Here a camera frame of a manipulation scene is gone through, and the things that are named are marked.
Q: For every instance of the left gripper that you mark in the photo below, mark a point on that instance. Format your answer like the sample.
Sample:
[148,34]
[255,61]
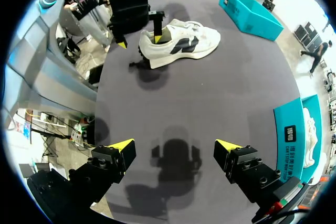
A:
[130,11]

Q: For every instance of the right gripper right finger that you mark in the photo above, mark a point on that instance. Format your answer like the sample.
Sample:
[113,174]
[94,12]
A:
[241,163]

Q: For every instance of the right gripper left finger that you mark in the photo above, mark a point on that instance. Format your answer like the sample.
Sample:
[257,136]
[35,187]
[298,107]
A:
[110,161]

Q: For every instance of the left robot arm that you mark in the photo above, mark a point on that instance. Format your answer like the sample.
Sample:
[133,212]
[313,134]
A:
[47,58]

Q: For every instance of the white shoe with dark logo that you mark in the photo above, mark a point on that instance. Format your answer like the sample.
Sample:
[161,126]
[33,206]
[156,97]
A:
[194,35]

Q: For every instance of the person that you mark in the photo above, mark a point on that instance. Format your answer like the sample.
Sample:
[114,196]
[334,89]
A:
[316,54]
[90,26]

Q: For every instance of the teal box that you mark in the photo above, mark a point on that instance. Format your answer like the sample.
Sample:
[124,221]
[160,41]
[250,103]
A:
[245,14]
[287,127]

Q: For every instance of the white crumpled paper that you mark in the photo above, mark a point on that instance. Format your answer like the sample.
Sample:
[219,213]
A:
[310,137]

